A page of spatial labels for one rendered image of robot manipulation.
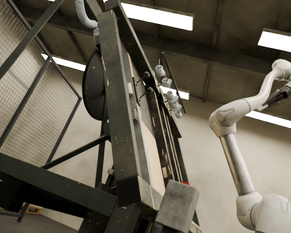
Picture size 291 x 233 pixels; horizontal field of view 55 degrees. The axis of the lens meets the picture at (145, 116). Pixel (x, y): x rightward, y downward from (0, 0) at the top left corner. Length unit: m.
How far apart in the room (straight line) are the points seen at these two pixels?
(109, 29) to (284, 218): 1.41
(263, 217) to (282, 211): 0.10
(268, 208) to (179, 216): 0.62
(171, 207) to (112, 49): 0.95
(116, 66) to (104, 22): 0.38
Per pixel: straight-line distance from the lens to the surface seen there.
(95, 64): 2.64
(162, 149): 2.17
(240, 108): 1.71
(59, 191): 1.40
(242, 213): 1.81
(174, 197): 1.18
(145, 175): 1.50
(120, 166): 1.28
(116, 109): 1.41
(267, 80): 1.98
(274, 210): 1.63
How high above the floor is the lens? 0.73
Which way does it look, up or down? 20 degrees up
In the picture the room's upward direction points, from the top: 22 degrees clockwise
